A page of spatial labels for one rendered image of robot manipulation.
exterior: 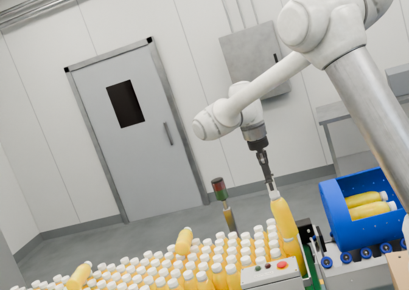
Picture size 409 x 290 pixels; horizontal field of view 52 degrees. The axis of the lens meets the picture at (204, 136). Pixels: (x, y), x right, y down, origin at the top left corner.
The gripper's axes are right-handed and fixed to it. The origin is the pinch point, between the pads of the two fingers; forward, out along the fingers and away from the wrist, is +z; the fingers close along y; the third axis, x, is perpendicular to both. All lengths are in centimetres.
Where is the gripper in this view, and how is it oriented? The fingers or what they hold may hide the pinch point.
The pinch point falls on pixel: (271, 188)
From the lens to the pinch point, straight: 161.3
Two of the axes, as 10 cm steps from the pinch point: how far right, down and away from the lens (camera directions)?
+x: -9.5, 2.9, 1.6
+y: 0.9, -2.3, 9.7
